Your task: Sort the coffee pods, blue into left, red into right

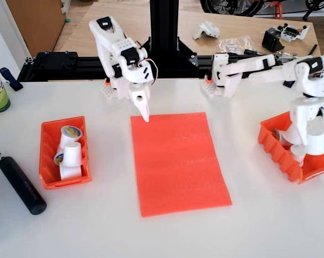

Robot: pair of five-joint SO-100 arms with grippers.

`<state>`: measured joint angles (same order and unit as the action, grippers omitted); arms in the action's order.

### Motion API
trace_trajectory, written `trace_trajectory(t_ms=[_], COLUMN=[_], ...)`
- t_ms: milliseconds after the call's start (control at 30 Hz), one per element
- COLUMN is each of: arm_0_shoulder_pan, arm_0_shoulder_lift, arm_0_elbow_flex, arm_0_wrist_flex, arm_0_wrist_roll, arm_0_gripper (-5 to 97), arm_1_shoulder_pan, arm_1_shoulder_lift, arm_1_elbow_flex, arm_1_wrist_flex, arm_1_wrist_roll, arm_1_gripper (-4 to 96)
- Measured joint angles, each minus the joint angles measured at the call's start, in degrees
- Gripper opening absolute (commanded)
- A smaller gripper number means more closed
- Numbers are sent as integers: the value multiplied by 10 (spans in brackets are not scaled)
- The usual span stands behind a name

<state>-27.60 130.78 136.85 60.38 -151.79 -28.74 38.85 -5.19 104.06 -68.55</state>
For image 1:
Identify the orange plastic bin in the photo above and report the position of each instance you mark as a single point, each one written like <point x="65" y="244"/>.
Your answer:
<point x="46" y="161"/>

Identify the small green object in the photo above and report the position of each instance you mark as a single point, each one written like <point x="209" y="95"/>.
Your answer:
<point x="67" y="21"/>

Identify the brown wooden cabinet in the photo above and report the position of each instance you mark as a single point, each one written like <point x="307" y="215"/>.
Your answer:
<point x="35" y="24"/>

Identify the black aluminium frame post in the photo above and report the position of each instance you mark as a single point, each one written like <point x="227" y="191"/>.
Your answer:
<point x="164" y="21"/>

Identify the wooden table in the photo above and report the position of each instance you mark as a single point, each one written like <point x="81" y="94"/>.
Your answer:
<point x="191" y="29"/>

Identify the white device with circuit board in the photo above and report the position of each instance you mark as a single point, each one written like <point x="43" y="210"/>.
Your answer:
<point x="291" y="33"/>

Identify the clear bag of screws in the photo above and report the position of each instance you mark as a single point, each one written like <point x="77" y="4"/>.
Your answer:
<point x="237" y="44"/>

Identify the black printed part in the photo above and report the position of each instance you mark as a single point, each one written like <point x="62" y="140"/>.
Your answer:
<point x="272" y="41"/>

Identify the blue bar clamp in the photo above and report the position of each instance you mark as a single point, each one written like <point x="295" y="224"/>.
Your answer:
<point x="313" y="49"/>
<point x="10" y="79"/>

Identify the metal clamp tool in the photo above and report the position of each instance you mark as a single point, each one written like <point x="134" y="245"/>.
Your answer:
<point x="285" y="54"/>

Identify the orange metal post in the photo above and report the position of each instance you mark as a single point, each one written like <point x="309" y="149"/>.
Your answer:
<point x="279" y="9"/>

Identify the white printed robot part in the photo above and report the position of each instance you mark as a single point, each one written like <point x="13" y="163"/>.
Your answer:
<point x="205" y="31"/>

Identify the red lid white coffee pod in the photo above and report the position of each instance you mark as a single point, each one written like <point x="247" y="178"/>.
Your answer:
<point x="298" y="156"/>
<point x="276" y="133"/>
<point x="285" y="137"/>

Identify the black plastic mounting block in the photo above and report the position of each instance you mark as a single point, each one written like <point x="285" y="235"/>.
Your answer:
<point x="57" y="60"/>

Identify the blue lid white coffee pod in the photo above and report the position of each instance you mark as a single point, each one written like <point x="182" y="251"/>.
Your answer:
<point x="70" y="133"/>
<point x="59" y="157"/>
<point x="70" y="173"/>
<point x="73" y="156"/>

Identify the black electric screwdriver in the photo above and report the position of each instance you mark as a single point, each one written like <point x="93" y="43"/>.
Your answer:
<point x="22" y="185"/>

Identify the black bicycle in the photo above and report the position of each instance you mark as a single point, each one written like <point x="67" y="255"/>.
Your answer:
<point x="208" y="8"/>

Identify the black aluminium frame rail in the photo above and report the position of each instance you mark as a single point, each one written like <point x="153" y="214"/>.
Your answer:
<point x="89" y="67"/>

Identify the white crumpled sheet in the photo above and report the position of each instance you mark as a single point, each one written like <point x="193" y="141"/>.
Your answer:
<point x="65" y="6"/>

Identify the orange foam mat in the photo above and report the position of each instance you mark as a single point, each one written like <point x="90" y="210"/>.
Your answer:
<point x="183" y="166"/>

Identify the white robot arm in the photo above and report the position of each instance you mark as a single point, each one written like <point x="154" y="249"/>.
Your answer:
<point x="108" y="43"/>
<point x="259" y="67"/>

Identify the white gripper fixed finger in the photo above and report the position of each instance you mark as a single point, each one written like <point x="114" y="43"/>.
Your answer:
<point x="143" y="111"/>
<point x="298" y="134"/>

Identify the orange bin with white label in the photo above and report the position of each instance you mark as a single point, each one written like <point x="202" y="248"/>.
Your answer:
<point x="312" y="166"/>

